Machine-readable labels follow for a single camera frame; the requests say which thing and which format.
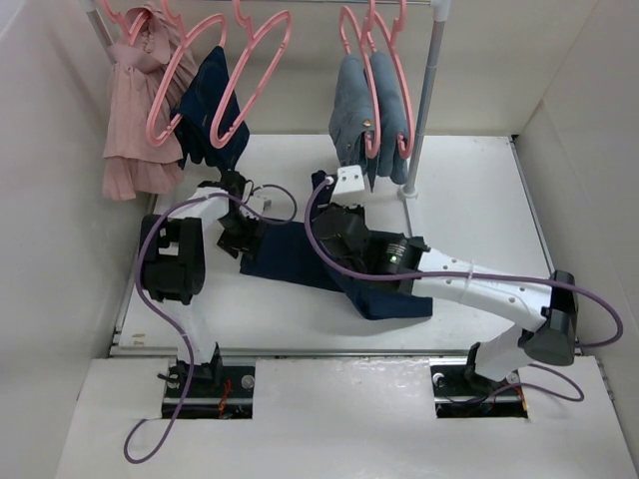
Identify light blue jeans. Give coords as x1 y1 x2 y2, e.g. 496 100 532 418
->
367 51 408 189
328 54 378 191

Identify pink hanger with skirt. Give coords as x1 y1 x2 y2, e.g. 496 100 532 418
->
100 0 153 53

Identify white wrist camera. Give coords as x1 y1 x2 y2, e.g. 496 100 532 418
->
330 165 365 208
247 189 272 215

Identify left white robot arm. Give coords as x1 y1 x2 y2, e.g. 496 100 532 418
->
135 171 266 396

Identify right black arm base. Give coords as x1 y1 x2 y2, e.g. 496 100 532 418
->
430 364 528 419

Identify pink hanger right jeans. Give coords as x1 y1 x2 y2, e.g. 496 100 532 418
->
366 1 415 160

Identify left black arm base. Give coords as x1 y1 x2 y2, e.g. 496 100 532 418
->
158 361 256 420

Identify dark blue denim trousers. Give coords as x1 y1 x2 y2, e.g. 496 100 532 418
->
240 222 433 320

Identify pink hanger with shorts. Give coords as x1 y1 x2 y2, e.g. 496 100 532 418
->
145 0 230 147

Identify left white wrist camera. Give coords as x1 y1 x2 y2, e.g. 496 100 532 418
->
247 189 272 215

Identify metal clothes rack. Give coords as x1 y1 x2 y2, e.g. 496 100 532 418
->
79 0 453 236

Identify pink hanger jeans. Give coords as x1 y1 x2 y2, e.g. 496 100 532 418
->
366 1 415 160
338 1 380 159

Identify pink pleated skirt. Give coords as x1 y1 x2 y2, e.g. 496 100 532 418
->
103 2 184 201

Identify light blue jeans left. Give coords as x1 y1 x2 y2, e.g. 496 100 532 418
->
328 54 378 191

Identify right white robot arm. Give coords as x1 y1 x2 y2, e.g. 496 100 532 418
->
305 167 578 395

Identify light blue jeans right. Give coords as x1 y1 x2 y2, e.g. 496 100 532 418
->
367 51 408 189

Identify hanging dark denim shorts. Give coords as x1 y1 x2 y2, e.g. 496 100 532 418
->
169 46 251 171

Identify pink hanger left jeans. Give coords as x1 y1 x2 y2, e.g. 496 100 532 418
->
338 1 380 159

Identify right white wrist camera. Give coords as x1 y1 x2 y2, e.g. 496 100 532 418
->
330 165 365 208

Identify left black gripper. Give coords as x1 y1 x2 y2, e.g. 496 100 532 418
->
218 212 266 263

